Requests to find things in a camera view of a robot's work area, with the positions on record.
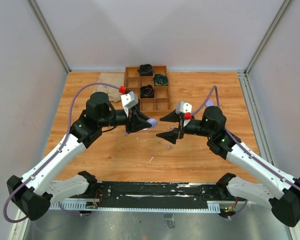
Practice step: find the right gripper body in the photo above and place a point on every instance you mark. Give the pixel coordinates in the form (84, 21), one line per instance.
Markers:
(182, 129)

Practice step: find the purple earbud case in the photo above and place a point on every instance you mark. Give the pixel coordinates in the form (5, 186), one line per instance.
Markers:
(153, 122)
(209, 103)

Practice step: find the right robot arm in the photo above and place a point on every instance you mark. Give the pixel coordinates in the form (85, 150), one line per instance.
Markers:
(276, 190)

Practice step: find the black rolled tie top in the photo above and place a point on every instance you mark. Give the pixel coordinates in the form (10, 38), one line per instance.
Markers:
(145, 70)

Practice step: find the wooden compartment tray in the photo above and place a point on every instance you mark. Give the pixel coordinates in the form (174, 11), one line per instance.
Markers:
(158, 106)

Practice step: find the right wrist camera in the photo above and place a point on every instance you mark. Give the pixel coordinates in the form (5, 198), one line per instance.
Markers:
(184, 109)

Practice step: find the blue yellow rolled tie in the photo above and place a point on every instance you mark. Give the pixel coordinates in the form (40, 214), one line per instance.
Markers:
(160, 80)

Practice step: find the black orange rolled tie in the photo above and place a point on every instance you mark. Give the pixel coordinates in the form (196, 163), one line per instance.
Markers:
(147, 92)

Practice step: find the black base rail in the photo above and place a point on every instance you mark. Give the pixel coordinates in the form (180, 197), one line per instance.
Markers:
(152, 196)

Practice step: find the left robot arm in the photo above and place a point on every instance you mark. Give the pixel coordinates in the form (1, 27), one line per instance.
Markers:
(35, 192)

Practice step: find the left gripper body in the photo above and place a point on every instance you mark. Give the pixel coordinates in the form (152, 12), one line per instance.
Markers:
(130, 123)

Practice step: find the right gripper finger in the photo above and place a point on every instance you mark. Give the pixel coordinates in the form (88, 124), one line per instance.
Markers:
(170, 136)
(172, 117)

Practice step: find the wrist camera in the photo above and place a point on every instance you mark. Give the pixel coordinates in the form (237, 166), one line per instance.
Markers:
(128, 101)
(184, 109)

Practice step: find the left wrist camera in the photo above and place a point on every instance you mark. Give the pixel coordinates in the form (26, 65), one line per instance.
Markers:
(128, 101)

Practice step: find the beige folded cloth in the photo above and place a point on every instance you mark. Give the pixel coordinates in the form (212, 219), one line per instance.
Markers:
(115, 79)

